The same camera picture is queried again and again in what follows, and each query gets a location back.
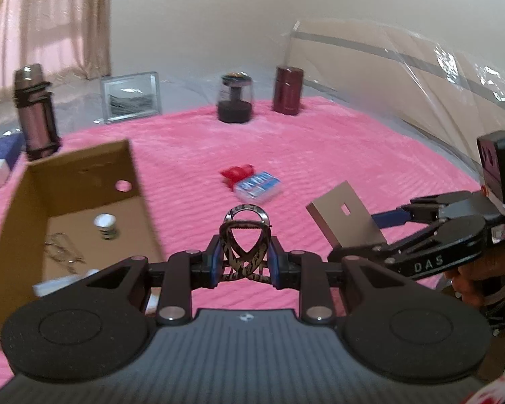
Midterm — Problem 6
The maroon canister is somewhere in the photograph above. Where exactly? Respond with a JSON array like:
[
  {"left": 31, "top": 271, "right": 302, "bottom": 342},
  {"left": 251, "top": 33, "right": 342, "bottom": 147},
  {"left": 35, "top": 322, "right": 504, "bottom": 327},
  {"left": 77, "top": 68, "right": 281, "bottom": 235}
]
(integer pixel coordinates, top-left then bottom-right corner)
[{"left": 273, "top": 64, "right": 305, "bottom": 116}]

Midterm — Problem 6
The red plastic object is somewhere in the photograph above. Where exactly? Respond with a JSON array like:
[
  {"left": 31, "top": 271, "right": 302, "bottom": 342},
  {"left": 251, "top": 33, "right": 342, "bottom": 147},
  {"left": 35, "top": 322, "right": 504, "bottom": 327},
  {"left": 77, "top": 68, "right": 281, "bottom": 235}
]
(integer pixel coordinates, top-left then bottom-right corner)
[{"left": 221, "top": 163, "right": 253, "bottom": 186}]

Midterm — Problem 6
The small clear plastic pack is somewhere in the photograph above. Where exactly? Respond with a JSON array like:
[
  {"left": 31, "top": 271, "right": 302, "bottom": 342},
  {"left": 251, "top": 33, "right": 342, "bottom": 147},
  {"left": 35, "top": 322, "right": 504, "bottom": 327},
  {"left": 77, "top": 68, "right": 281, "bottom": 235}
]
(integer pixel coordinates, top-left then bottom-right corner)
[{"left": 235, "top": 172, "right": 283, "bottom": 203}]

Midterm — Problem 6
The pink curtain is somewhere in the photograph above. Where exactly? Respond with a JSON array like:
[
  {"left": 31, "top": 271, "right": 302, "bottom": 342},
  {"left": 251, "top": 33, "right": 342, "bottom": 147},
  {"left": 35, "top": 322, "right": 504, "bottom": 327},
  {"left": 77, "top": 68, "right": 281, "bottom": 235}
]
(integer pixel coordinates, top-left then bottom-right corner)
[{"left": 0, "top": 0, "right": 112, "bottom": 106}]

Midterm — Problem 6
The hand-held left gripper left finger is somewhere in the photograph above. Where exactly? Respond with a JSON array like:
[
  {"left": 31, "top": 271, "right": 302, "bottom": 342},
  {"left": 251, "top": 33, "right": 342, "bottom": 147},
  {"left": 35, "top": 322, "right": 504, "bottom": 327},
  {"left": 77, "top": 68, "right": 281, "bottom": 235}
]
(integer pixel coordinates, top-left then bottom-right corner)
[{"left": 84, "top": 236, "right": 222, "bottom": 326}]

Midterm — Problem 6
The dark blue white box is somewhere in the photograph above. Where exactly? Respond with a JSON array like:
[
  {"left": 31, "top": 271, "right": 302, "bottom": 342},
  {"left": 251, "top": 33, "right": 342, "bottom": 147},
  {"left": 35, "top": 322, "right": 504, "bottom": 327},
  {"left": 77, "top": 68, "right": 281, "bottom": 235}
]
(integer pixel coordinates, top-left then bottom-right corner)
[{"left": 0, "top": 132, "right": 26, "bottom": 192}]

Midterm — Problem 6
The pink ribbed blanket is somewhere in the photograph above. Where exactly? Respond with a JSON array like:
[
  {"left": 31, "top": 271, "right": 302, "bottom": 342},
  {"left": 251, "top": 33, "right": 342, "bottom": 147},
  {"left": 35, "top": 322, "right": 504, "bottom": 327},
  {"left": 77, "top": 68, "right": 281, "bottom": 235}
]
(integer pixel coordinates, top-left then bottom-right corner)
[{"left": 0, "top": 95, "right": 501, "bottom": 392}]

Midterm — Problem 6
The beige square box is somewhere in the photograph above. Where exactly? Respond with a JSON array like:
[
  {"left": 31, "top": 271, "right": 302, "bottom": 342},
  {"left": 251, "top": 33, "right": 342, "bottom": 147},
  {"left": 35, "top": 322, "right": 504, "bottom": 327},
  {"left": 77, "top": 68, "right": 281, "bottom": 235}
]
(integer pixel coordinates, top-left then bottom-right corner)
[{"left": 306, "top": 181, "right": 387, "bottom": 250}]

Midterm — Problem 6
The patterned metal ring puzzle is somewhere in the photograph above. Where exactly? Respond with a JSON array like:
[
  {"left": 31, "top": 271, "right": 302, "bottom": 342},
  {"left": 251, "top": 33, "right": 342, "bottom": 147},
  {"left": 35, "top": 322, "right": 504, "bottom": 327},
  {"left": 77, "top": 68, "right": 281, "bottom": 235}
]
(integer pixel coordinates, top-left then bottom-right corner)
[{"left": 219, "top": 204, "right": 278, "bottom": 284}]

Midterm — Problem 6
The silver picture frame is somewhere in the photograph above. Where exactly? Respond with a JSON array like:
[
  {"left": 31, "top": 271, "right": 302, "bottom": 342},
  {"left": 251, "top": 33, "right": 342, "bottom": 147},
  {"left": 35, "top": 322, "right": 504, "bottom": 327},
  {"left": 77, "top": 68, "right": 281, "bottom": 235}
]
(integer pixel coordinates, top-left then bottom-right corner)
[{"left": 100, "top": 71, "right": 163, "bottom": 125}]

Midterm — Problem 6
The person's right hand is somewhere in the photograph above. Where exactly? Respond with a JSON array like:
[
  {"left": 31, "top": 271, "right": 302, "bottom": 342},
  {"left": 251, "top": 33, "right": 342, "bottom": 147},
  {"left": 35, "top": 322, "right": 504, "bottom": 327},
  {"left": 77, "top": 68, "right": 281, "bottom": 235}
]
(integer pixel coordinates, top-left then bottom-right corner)
[{"left": 444, "top": 246, "right": 505, "bottom": 308}]

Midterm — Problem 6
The clear plastic sheet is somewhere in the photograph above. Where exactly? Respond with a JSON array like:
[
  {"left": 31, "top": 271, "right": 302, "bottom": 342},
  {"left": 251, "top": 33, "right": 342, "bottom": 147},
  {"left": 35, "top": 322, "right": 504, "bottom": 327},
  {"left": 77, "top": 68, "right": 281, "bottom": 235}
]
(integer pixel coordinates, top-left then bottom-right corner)
[{"left": 278, "top": 19, "right": 505, "bottom": 169}]

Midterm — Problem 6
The small white jar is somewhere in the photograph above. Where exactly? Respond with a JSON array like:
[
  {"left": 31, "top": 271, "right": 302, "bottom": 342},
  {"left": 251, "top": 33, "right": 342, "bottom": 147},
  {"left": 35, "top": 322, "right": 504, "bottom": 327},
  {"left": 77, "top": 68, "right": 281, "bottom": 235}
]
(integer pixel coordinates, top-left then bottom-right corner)
[{"left": 93, "top": 214, "right": 119, "bottom": 241}]

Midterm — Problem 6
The brown thermos with black strap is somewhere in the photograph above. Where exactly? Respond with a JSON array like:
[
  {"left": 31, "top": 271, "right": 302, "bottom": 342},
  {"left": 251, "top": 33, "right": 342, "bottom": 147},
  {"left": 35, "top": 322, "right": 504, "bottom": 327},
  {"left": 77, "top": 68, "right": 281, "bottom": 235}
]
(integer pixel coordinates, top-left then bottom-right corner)
[{"left": 13, "top": 64, "right": 62, "bottom": 161}]

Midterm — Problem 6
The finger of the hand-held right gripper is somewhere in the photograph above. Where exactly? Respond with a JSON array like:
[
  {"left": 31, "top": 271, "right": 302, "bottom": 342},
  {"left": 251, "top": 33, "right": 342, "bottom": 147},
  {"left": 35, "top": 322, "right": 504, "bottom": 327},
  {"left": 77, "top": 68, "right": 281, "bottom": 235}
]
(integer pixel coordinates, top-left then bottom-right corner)
[
  {"left": 327, "top": 214, "right": 489, "bottom": 264},
  {"left": 370, "top": 191, "right": 486, "bottom": 229}
]

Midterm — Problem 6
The dark clear jar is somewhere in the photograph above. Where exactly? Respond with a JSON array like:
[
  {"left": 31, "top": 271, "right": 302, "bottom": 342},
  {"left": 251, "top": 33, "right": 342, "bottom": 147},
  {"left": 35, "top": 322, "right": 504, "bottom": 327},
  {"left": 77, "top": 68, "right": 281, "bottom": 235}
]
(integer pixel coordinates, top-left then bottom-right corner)
[{"left": 216, "top": 71, "right": 253, "bottom": 125}]

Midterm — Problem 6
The brown cardboard box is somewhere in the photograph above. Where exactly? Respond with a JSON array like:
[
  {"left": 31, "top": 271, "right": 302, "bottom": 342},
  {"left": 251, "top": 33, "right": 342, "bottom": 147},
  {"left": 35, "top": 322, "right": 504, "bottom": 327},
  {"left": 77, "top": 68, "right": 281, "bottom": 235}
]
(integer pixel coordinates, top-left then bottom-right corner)
[{"left": 0, "top": 139, "right": 167, "bottom": 337}]

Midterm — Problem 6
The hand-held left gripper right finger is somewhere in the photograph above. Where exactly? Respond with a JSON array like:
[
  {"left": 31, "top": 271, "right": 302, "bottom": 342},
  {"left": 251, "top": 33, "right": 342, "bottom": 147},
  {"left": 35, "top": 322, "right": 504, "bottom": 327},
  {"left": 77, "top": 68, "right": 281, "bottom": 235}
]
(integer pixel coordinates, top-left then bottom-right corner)
[{"left": 267, "top": 238, "right": 409, "bottom": 326}]

